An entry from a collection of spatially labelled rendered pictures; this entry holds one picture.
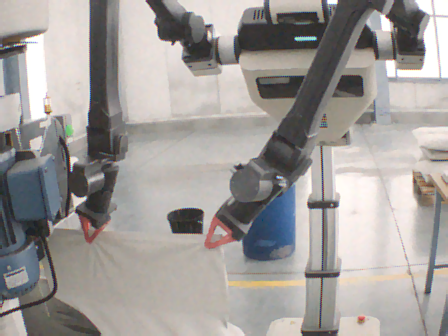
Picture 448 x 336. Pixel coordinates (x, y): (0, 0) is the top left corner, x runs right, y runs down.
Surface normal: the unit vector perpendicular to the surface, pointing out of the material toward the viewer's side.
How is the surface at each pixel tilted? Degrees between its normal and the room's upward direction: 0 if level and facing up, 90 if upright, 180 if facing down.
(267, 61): 40
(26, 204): 90
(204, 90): 90
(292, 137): 92
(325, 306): 90
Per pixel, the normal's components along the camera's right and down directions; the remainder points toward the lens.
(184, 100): -0.22, 0.25
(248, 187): -0.46, -0.02
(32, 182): 0.19, 0.21
